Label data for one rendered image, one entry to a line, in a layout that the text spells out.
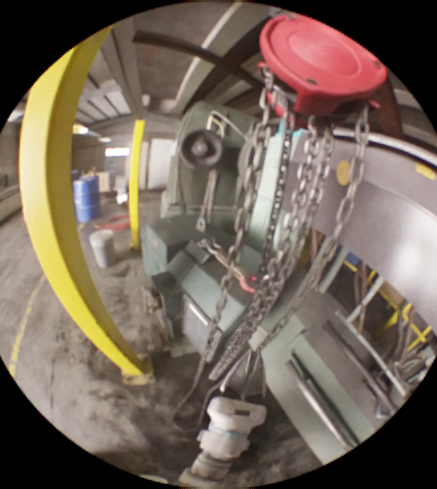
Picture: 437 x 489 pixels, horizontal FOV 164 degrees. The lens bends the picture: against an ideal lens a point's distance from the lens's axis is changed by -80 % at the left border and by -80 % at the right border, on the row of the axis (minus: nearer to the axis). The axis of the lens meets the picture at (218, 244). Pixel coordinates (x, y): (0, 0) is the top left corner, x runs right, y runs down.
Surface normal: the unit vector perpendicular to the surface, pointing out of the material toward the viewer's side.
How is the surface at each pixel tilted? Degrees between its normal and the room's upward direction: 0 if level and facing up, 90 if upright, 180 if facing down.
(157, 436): 0
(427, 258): 90
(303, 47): 97
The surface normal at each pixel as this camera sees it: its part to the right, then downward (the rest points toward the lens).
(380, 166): -0.86, -0.14
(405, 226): -0.91, 0.04
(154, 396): 0.17, -0.86
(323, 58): -0.39, 0.56
